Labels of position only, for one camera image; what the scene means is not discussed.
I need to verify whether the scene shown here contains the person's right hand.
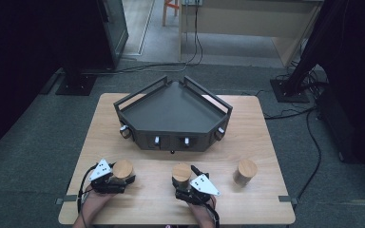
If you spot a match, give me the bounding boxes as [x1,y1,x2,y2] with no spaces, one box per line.
[186,195,219,222]

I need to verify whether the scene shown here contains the glass jar with brown contents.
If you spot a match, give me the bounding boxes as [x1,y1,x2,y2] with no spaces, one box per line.
[232,158,259,187]

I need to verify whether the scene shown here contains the glass jar with green contents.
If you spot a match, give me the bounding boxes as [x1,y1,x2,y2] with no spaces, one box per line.
[171,162,193,191]

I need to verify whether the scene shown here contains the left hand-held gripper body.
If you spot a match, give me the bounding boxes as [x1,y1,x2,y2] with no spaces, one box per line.
[87,158,128,195]

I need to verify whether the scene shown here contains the hand-held gripper cable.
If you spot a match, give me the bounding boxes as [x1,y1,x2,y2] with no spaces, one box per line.
[203,202,221,228]
[76,162,99,228]

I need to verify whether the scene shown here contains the glass jar with pale beans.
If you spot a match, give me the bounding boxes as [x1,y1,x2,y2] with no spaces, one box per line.
[111,159,136,185]

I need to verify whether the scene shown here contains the right hand-held gripper cable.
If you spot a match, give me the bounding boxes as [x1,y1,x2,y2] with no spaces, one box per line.
[203,202,221,228]

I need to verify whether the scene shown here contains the black floor stand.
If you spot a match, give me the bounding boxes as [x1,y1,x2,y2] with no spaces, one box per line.
[269,0,346,105]
[55,63,98,97]

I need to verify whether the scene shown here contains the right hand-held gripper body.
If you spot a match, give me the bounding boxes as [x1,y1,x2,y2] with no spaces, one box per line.
[174,172,221,205]

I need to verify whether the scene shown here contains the orange wooden stool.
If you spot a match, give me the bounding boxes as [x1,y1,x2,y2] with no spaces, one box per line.
[162,0,181,28]

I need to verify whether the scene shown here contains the light wooden desk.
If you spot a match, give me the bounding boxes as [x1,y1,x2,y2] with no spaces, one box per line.
[178,0,325,68]

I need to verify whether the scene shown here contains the dark glass door cabinet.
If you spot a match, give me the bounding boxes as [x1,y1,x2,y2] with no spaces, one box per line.
[96,0,130,69]

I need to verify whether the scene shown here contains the black corner shelf tray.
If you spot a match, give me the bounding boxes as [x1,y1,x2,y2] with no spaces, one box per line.
[113,74,234,154]

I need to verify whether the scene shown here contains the left hand-held gripper cable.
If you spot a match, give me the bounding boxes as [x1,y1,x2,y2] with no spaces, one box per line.
[76,162,99,228]

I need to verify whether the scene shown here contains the grey table bracket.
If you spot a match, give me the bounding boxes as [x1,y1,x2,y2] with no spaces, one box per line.
[278,195,298,205]
[55,194,78,205]

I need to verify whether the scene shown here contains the dark curtain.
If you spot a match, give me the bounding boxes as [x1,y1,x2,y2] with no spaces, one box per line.
[322,0,365,174]
[0,0,65,161]

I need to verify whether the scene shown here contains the person's left hand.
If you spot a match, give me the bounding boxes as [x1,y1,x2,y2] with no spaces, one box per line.
[81,188,117,220]

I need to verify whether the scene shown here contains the black floor cable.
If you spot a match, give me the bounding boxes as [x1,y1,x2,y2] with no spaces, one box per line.
[85,0,204,76]
[261,105,317,121]
[294,108,323,202]

